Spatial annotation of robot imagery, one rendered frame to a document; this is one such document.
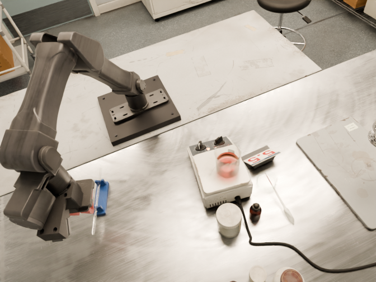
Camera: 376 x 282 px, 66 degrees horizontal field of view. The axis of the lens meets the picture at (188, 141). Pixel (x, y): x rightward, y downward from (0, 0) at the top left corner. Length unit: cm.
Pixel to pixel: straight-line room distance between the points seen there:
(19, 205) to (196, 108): 63
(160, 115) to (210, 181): 34
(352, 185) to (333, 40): 219
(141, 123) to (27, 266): 50
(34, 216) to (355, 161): 78
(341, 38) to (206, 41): 187
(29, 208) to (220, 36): 101
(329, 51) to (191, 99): 194
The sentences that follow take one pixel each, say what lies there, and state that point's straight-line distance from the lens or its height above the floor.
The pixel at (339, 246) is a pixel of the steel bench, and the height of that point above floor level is 90.
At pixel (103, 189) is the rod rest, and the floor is 91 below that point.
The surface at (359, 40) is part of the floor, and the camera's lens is 301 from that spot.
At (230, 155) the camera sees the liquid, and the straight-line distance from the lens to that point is 73.
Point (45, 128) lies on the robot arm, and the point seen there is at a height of 127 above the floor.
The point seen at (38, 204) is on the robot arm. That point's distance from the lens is 59.
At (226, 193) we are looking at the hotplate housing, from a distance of 74.
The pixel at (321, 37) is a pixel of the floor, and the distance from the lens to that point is 296.
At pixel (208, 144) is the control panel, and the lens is 85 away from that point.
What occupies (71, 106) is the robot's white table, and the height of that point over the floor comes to 90.
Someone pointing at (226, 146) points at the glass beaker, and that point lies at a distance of 71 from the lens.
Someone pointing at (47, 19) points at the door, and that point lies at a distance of 368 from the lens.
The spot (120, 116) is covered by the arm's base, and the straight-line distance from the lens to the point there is 100.
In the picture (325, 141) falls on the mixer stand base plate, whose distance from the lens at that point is 93.
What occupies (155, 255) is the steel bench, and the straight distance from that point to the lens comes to 77.
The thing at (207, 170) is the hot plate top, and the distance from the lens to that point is 75.
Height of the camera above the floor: 163
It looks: 52 degrees down
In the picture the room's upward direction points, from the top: 11 degrees counter-clockwise
